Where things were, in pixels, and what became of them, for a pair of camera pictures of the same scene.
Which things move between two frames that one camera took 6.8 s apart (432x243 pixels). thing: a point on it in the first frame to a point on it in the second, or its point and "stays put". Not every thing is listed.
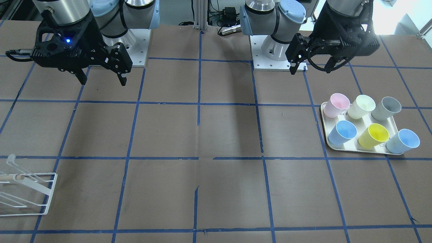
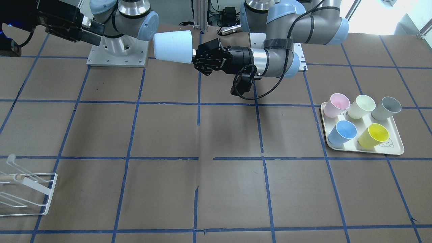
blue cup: x=344 y=132 stays put
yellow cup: x=375 y=133 stays put
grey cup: x=386 y=109 stays put
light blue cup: x=404 y=140 to x=176 y=46
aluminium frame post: x=200 y=15 stays put
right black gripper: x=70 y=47 to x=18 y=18
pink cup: x=337 y=103 stays put
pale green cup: x=362 y=106 stays put
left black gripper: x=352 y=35 to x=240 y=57
